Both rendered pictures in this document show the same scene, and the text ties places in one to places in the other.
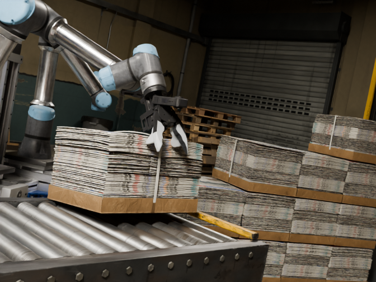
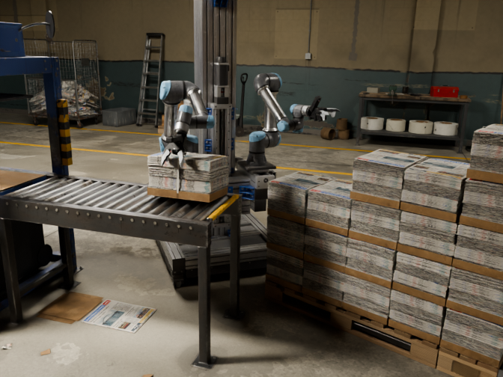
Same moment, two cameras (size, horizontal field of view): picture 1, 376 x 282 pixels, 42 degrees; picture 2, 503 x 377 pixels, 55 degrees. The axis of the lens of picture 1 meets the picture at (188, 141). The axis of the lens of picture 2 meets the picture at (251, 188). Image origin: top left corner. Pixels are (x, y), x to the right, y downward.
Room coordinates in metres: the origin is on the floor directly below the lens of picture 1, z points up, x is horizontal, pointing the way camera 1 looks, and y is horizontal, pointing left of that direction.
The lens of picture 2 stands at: (0.63, -2.35, 1.64)
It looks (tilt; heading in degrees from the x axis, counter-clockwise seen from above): 16 degrees down; 62
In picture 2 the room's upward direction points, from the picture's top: 1 degrees clockwise
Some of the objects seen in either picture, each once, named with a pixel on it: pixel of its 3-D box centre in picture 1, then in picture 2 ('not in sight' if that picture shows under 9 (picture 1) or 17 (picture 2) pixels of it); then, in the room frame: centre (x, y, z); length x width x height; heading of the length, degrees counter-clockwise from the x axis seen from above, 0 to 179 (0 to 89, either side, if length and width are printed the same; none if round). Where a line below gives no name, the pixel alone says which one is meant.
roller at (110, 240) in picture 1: (84, 231); (147, 203); (1.31, 0.23, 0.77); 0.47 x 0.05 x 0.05; 46
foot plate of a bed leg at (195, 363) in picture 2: not in sight; (204, 360); (1.46, -0.26, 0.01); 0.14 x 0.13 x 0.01; 46
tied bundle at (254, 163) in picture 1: (255, 165); (389, 177); (2.54, -0.37, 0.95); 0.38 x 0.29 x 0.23; 25
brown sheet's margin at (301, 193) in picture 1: (299, 188); (440, 203); (2.66, -0.64, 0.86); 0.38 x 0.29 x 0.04; 23
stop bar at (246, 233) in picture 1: (205, 217); (224, 206); (1.64, -0.11, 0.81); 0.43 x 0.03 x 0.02; 46
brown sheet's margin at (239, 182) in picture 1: (252, 181); (387, 192); (2.54, -0.37, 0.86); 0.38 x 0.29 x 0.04; 25
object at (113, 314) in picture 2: not in sight; (120, 315); (1.15, 0.39, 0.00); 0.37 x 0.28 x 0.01; 136
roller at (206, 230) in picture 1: (184, 226); (211, 210); (1.59, -0.04, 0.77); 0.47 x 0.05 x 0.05; 46
